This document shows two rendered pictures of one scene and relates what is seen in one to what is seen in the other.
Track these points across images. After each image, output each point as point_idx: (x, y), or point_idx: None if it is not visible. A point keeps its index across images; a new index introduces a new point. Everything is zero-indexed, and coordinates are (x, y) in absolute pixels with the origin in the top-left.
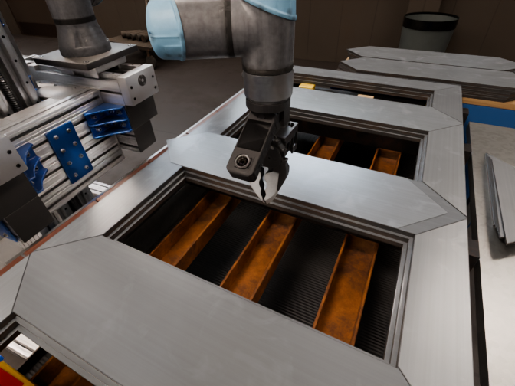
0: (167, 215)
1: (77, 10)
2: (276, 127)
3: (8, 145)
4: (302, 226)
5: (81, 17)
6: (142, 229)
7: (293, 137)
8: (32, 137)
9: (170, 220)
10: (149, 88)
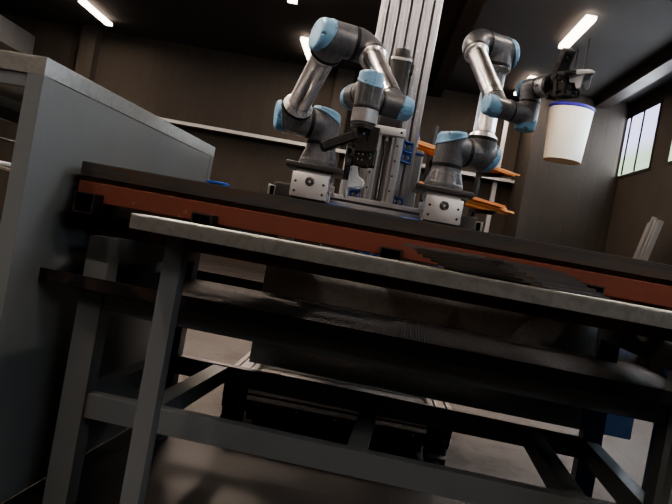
0: (369, 296)
1: (442, 157)
2: (353, 137)
3: (325, 182)
4: (422, 335)
5: (443, 161)
6: (341, 281)
7: (598, 361)
8: (354, 207)
9: (369, 306)
10: (449, 216)
